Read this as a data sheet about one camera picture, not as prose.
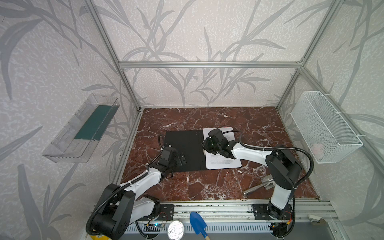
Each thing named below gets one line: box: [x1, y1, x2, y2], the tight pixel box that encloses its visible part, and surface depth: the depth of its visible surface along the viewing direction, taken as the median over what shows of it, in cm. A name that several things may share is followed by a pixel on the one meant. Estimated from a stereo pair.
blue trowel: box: [189, 211, 210, 240], surface depth 72 cm
